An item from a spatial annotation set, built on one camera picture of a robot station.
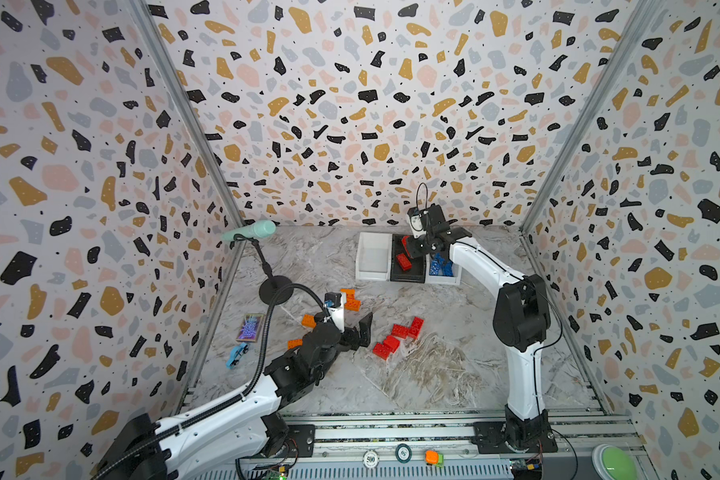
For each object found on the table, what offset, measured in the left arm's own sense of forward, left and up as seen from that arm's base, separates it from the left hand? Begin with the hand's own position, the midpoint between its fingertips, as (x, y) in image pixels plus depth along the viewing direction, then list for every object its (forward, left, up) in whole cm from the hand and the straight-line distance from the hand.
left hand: (362, 309), depth 76 cm
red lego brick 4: (-2, -8, -17) cm, 19 cm away
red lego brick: (+29, -15, -19) cm, 38 cm away
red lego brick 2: (+3, -16, -18) cm, 24 cm away
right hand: (+27, -14, -3) cm, 31 cm away
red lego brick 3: (+2, -11, -18) cm, 22 cm away
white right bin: (+21, -26, -17) cm, 38 cm away
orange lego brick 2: (+12, +4, -18) cm, 22 cm away
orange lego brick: (+18, +5, -20) cm, 28 cm away
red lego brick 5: (-4, -5, -18) cm, 19 cm away
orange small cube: (-30, -16, -16) cm, 38 cm away
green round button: (-32, -61, -19) cm, 72 cm away
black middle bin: (+23, -18, -17) cm, 34 cm away
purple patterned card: (+4, +35, -18) cm, 39 cm away
